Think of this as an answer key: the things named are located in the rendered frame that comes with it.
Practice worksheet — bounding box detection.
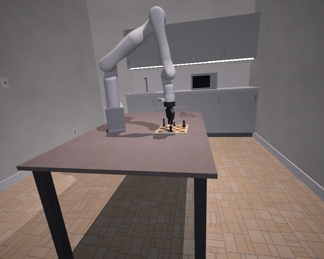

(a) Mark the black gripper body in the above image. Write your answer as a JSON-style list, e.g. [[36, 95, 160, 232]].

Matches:
[[164, 101, 175, 114]]

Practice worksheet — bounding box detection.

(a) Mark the brown and cream chessboard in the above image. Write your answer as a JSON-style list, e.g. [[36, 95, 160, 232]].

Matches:
[[155, 125, 188, 134]]

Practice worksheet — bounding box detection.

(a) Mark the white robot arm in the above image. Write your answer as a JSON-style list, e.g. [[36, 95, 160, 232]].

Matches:
[[99, 6, 176, 107]]

